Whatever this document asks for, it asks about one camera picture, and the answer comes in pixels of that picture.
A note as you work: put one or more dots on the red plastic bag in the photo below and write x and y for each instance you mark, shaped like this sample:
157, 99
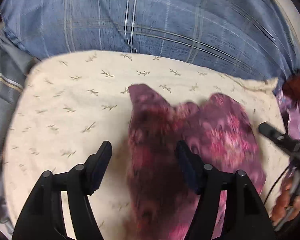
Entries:
291, 88

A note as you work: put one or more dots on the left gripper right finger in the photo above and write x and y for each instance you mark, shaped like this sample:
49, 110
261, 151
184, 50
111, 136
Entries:
245, 215

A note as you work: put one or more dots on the blue plaid duvet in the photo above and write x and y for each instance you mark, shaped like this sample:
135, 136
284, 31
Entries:
249, 39

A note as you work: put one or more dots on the purple floral garment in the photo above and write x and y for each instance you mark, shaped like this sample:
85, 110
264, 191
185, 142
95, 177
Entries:
290, 112

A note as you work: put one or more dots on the cream leaf-print pillow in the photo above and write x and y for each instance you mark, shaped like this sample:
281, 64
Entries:
73, 102

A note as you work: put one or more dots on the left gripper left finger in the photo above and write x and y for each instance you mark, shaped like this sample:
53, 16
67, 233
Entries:
42, 214

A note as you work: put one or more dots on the maroon floral shirt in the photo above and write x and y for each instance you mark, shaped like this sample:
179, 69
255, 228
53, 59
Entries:
169, 143

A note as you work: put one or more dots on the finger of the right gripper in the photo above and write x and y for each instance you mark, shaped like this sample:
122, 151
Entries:
271, 133

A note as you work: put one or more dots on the grey logo pillow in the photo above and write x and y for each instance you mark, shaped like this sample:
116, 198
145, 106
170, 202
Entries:
15, 65

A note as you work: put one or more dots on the person right hand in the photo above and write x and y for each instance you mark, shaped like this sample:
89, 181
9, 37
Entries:
283, 201

